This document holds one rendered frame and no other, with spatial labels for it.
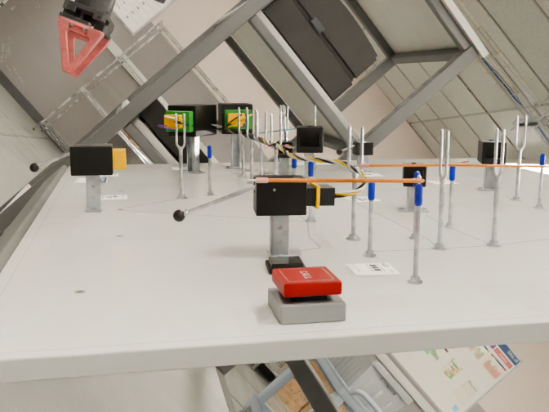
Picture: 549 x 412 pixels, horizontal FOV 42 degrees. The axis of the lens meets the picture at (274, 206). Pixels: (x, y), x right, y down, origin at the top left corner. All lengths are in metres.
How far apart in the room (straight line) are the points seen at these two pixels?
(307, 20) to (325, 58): 0.11
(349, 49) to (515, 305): 1.32
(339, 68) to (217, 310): 1.33
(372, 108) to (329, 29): 6.80
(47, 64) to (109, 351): 8.09
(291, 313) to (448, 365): 8.75
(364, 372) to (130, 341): 4.27
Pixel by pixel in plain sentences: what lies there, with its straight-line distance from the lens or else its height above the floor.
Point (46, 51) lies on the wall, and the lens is 8.61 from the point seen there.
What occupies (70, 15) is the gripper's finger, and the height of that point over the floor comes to 1.10.
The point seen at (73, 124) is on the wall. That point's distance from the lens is 8.49.
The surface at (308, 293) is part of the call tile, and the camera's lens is 0.59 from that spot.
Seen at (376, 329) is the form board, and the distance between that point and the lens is 0.59.
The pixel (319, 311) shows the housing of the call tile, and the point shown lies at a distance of 0.59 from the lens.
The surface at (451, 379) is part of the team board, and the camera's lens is 9.39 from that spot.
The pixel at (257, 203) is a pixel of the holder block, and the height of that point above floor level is 1.12.
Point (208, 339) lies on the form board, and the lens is 0.56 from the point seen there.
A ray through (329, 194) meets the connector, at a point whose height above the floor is 1.19.
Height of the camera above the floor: 1.10
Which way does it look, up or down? 2 degrees up
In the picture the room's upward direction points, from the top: 49 degrees clockwise
